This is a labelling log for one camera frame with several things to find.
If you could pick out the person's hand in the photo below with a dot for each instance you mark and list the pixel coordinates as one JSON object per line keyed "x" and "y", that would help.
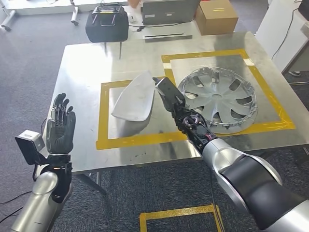
{"x": 134, "y": 3}

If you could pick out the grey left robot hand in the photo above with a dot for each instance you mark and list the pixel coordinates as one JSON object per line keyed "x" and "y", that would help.
{"x": 60, "y": 134}

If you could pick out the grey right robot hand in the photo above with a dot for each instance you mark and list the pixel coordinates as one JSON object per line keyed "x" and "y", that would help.
{"x": 169, "y": 107}

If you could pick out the white curved panel part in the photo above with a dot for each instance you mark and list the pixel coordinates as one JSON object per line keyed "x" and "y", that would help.
{"x": 135, "y": 99}

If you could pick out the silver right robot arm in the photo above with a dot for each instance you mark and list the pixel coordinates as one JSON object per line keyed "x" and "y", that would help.
{"x": 241, "y": 176}

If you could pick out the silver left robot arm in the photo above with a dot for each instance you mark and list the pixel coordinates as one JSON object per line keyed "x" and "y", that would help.
{"x": 36, "y": 205}

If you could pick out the black carry bag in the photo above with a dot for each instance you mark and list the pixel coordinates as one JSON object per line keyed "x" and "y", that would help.
{"x": 107, "y": 28}

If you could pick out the grey metal case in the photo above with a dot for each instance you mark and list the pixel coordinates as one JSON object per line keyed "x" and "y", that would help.
{"x": 169, "y": 12}

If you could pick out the grey metal bar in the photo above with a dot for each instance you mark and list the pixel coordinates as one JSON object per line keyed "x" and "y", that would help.
{"x": 166, "y": 36}

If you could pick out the grey round metal disc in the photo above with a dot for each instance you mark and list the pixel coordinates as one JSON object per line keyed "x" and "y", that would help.
{"x": 217, "y": 96}

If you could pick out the yellow floor tape square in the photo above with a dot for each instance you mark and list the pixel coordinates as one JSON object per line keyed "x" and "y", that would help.
{"x": 173, "y": 212}

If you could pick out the brown cardboard box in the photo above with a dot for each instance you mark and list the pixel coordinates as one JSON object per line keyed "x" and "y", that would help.
{"x": 215, "y": 17}

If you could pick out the white panel sheet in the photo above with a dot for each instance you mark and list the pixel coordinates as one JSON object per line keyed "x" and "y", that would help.
{"x": 273, "y": 32}

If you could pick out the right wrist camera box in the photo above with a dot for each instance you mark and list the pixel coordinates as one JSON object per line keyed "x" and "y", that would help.
{"x": 172, "y": 91}

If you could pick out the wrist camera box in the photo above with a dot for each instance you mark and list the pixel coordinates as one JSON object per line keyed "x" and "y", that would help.
{"x": 29, "y": 145}
{"x": 172, "y": 91}

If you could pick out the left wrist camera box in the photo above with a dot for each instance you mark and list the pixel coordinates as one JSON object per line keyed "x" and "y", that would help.
{"x": 29, "y": 145}

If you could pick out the yellow table tape frame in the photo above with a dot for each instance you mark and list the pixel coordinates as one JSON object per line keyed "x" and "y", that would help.
{"x": 103, "y": 121}

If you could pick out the white frame table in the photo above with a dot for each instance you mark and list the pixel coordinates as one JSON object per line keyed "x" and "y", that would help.
{"x": 48, "y": 8}

